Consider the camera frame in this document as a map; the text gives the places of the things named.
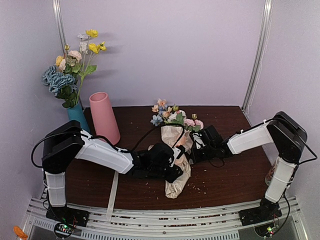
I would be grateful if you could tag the beige pink wrapping paper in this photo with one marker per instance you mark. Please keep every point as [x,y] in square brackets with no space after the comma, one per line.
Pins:
[169,135]

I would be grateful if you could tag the white ribbon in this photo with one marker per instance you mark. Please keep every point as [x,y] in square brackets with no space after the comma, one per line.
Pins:
[112,197]

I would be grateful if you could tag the aluminium frame post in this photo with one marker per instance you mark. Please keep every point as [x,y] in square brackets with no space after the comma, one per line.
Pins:
[261,47]
[59,24]

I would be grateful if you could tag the teal frosted vase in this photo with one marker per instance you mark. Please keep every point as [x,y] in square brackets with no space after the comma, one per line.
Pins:
[76,113]

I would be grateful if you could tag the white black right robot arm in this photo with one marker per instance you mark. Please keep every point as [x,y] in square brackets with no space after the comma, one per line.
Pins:
[286,134]

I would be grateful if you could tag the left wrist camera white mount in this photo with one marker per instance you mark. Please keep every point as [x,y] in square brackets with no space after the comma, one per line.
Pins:
[178,156]

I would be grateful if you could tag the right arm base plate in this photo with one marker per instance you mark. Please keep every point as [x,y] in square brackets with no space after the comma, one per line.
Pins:
[258,215]

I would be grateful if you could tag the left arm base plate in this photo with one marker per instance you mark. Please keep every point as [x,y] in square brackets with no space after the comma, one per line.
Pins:
[67,215]

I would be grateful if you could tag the artificial flowers in teal vase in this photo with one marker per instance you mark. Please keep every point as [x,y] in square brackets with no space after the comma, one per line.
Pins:
[65,78]

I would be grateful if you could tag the orange object at corner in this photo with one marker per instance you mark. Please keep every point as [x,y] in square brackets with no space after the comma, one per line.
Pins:
[20,233]

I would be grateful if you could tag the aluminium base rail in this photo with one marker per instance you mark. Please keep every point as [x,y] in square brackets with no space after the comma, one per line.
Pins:
[208,223]

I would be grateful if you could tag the pink tall vase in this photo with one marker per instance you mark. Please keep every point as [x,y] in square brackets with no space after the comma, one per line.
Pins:
[103,117]

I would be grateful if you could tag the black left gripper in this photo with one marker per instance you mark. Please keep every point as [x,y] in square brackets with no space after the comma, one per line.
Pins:
[172,176]

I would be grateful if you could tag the right aluminium frame post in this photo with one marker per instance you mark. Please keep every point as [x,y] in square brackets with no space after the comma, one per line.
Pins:
[261,47]

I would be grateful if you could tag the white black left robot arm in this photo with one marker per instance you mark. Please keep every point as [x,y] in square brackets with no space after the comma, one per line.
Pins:
[70,142]

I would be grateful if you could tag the flower bunch pink blue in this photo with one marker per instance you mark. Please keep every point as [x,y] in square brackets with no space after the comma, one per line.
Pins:
[164,114]

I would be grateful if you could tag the left aluminium frame post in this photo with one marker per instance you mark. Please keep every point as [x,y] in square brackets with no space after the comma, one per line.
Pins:
[59,24]

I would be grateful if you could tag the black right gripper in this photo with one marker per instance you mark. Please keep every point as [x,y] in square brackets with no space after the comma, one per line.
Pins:
[197,155]

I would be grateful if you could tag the floral ceramic mug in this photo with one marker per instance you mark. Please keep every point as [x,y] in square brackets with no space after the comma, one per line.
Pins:
[271,172]

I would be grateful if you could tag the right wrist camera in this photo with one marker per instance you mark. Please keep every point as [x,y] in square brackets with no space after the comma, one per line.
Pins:
[207,136]

